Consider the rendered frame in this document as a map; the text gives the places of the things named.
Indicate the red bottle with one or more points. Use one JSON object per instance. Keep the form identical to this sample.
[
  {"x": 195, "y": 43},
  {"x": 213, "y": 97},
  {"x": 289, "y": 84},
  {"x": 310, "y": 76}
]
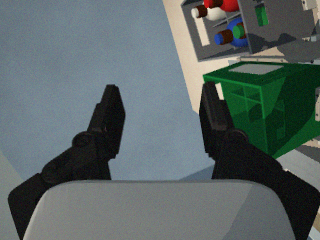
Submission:
[{"x": 225, "y": 5}]

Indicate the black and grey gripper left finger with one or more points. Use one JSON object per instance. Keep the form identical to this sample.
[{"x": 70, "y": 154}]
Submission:
[{"x": 79, "y": 162}]

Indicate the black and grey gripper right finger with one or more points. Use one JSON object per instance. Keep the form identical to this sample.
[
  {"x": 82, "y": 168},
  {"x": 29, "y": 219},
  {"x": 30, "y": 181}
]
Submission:
[{"x": 229, "y": 147}]

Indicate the green crate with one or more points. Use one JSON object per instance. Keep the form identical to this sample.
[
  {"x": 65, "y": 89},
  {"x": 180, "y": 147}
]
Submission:
[{"x": 280, "y": 96}]

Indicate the grey bottle crate with dividers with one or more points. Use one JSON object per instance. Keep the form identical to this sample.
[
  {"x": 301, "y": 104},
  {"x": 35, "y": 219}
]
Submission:
[{"x": 287, "y": 22}]

